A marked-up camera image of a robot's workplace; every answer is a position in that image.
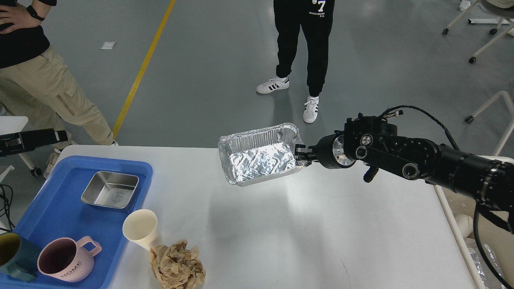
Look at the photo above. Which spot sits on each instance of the blue plastic tray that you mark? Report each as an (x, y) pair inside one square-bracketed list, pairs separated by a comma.
[(57, 211)]

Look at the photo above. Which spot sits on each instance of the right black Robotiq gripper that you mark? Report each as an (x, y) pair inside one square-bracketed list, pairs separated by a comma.
[(329, 152)]

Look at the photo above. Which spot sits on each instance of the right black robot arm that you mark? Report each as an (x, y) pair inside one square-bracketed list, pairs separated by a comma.
[(374, 141)]

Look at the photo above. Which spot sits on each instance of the beige plastic bin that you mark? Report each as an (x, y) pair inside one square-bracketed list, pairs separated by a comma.
[(454, 204)]

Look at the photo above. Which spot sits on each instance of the crumpled brown paper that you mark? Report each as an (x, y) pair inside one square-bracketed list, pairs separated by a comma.
[(176, 267)]

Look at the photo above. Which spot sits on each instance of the square metal tin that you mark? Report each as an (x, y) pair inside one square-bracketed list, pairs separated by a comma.
[(111, 190)]

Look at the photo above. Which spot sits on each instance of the pink HOME mug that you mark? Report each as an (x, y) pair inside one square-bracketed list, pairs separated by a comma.
[(68, 260)]

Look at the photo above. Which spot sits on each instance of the person in khaki trousers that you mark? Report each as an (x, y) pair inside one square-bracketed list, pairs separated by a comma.
[(35, 80)]

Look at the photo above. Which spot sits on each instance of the white side table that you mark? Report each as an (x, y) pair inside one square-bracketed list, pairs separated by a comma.
[(15, 124)]

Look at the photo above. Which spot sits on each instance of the cream paper cup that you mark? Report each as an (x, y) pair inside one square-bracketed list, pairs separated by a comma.
[(142, 228)]

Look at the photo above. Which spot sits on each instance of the aluminium foil tray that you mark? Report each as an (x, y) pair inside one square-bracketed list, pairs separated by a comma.
[(260, 155)]

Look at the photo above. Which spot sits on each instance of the teal mug in tray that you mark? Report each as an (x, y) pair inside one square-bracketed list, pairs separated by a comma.
[(18, 257)]

